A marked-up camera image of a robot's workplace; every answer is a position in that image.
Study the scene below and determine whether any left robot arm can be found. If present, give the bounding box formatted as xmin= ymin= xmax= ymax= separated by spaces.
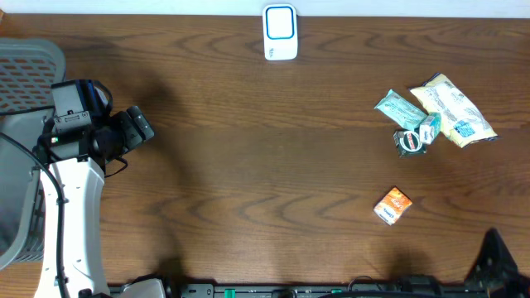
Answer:
xmin=35 ymin=79 xmax=155 ymax=297

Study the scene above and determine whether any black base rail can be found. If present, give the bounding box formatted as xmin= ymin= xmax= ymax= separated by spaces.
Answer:
xmin=178 ymin=280 xmax=489 ymax=298

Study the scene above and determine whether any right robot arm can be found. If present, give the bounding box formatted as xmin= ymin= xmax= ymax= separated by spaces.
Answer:
xmin=396 ymin=228 xmax=529 ymax=298

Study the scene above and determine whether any yellow snack bag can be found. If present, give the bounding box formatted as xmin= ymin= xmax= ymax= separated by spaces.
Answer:
xmin=410 ymin=73 xmax=499 ymax=148

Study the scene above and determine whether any orange tissue pack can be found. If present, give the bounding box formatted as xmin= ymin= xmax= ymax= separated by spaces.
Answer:
xmin=373 ymin=187 xmax=412 ymax=226

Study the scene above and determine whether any grey plastic shopping basket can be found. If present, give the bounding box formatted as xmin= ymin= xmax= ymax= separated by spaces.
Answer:
xmin=1 ymin=37 xmax=65 ymax=268

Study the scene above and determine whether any teal wet wipes pack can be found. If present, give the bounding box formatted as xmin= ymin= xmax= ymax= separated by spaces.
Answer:
xmin=374 ymin=89 xmax=427 ymax=130

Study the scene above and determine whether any white barcode scanner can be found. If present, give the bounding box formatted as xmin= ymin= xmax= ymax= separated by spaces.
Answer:
xmin=262 ymin=3 xmax=298 ymax=60

